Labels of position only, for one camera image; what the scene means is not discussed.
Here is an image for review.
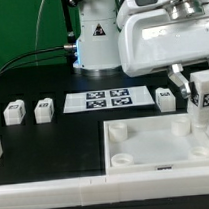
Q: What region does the black cable upper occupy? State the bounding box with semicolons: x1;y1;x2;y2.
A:
0;44;78;77

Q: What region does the white front barrier wall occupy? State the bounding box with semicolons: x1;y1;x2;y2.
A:
0;167;209;209

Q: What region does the white sheet with tags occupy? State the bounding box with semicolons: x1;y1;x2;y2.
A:
64;86;154;114

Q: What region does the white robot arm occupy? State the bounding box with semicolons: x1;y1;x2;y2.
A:
69;0;209;97

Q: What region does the white square tabletop tray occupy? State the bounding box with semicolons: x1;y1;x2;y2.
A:
103;113;209;175

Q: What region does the black cable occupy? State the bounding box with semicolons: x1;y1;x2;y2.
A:
0;53;78;75
0;44;78;77

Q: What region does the grey thin cable left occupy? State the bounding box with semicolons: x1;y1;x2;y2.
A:
31;0;52;67

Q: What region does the black cable lower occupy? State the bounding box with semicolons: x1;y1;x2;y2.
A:
0;53;78;75

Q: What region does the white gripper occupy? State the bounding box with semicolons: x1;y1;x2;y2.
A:
118;5;209;99

